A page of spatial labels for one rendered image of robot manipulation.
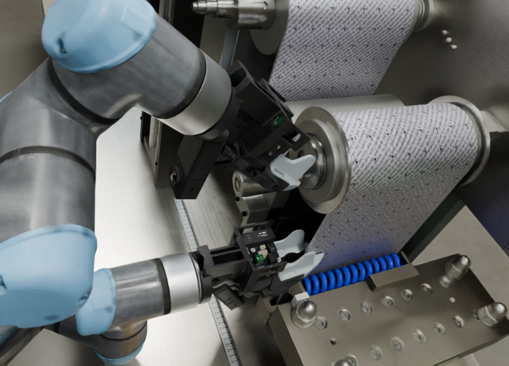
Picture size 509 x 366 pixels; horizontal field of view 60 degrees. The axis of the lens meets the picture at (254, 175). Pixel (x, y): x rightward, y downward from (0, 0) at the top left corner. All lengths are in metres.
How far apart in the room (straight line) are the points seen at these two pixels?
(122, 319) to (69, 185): 0.27
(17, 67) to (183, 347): 2.26
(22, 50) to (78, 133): 2.60
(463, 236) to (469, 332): 1.79
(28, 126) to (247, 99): 0.19
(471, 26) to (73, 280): 0.72
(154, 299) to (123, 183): 0.45
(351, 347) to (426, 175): 0.28
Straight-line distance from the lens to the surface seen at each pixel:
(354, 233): 0.71
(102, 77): 0.36
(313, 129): 0.59
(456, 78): 0.86
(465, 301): 0.89
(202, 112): 0.40
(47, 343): 1.80
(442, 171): 0.69
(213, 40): 1.27
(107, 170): 1.01
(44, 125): 0.37
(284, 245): 0.68
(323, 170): 0.58
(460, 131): 0.70
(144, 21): 0.35
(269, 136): 0.46
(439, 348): 0.81
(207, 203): 0.97
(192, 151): 0.48
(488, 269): 2.58
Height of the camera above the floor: 1.65
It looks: 46 degrees down
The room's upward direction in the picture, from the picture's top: 19 degrees clockwise
